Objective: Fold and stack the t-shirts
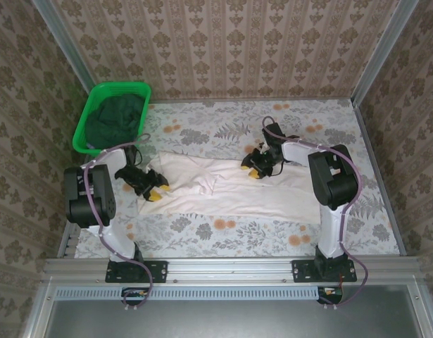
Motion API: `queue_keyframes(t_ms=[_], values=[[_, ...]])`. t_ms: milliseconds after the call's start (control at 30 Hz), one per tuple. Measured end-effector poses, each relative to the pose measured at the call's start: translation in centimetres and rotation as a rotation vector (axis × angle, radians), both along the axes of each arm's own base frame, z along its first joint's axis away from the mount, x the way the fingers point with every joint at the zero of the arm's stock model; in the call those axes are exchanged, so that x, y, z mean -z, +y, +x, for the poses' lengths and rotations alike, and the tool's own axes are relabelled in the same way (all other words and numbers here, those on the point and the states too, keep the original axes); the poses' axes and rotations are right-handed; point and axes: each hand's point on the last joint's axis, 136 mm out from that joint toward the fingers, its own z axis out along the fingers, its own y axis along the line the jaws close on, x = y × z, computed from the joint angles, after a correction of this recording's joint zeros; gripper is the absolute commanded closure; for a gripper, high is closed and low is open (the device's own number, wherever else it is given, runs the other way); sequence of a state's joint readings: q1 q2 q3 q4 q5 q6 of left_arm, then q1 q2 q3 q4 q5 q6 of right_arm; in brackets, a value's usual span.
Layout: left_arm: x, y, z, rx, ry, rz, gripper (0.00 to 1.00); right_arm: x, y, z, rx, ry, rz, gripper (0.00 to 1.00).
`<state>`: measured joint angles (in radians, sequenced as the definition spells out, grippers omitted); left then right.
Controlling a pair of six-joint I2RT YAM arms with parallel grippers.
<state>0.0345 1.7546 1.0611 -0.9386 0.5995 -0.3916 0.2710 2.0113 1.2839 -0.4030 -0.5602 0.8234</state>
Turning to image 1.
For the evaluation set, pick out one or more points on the long aluminium mounting rail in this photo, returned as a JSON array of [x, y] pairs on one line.
[[230, 269]]

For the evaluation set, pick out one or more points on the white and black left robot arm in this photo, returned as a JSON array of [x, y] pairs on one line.
[[89, 207]]

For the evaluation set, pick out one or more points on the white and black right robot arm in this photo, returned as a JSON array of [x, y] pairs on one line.
[[336, 186]]

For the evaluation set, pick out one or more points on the cream t-shirt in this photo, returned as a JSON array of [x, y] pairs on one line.
[[237, 200]]

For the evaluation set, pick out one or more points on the dark green t-shirt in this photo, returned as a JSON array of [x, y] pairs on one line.
[[114, 119]]

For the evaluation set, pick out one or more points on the aluminium frame post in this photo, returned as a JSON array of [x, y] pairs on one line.
[[386, 42], [64, 42]]

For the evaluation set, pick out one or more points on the floral table mat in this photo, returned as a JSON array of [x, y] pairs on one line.
[[202, 239]]

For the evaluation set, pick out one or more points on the grey metal panel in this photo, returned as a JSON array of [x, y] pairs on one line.
[[219, 320]]

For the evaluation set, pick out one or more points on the green plastic basket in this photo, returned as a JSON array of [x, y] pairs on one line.
[[83, 119]]

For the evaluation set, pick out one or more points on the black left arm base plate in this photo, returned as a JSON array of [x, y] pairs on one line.
[[160, 271]]

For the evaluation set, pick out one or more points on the aluminium table side rail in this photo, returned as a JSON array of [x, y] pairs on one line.
[[369, 141], [70, 243]]

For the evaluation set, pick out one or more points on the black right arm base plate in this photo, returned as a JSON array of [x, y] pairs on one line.
[[300, 271]]

